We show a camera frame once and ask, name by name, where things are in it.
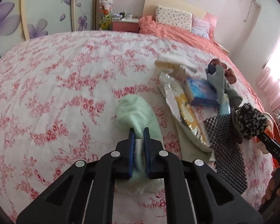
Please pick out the grey navy sock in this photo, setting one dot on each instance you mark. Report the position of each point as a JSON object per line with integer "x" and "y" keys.
{"x": 218, "y": 82}

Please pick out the floral pillow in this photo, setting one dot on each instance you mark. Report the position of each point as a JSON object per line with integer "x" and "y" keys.
{"x": 174, "y": 17}

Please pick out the red striped scrunchie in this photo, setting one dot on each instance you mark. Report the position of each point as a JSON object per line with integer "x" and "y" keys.
{"x": 228, "y": 72}

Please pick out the beige pink headboard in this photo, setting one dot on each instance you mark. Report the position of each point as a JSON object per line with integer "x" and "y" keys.
{"x": 150, "y": 7}

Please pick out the light blue tube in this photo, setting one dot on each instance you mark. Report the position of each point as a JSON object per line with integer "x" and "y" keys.
{"x": 224, "y": 107}

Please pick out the pink floral tablecloth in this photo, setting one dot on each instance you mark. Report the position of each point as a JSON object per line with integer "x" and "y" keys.
{"x": 58, "y": 96}

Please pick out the black dotted mat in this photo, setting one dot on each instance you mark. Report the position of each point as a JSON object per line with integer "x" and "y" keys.
{"x": 228, "y": 157}

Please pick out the pale green cloth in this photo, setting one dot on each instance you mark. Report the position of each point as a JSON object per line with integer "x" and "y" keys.
{"x": 190, "y": 152}

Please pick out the floral wardrobe doors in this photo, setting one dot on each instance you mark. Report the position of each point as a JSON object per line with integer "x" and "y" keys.
{"x": 21, "y": 20}

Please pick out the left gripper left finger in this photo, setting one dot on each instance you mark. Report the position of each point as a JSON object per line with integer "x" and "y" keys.
{"x": 124, "y": 163}

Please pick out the salmon bed cover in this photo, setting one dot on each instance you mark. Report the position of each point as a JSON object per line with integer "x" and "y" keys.
{"x": 148, "y": 26}

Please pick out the pink striped pillow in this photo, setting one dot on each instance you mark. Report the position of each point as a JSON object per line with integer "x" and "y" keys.
{"x": 200, "y": 28}

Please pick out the black white floral scrunchie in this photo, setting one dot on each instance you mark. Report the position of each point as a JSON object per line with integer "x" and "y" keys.
{"x": 248, "y": 121}

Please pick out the pink curtain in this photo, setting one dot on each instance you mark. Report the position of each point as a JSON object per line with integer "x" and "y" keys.
{"x": 270, "y": 87}

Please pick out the silver yellow snack packet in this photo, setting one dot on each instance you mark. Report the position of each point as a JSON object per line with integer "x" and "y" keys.
{"x": 182, "y": 111}

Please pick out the right hand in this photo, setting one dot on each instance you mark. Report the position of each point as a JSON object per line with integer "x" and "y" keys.
{"x": 270, "y": 188}

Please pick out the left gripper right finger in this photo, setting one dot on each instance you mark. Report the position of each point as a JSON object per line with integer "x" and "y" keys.
{"x": 154, "y": 162}

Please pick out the mint green sock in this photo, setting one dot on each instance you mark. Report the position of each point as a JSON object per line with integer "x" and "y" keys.
{"x": 134, "y": 112}

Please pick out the blue tissue pack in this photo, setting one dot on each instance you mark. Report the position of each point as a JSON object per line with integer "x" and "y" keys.
{"x": 200, "y": 93}

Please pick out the stuffed toys column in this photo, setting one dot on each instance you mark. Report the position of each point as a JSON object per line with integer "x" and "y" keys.
{"x": 104, "y": 14}

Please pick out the pink nightstand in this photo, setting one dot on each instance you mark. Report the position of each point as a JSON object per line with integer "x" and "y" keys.
{"x": 128, "y": 25}

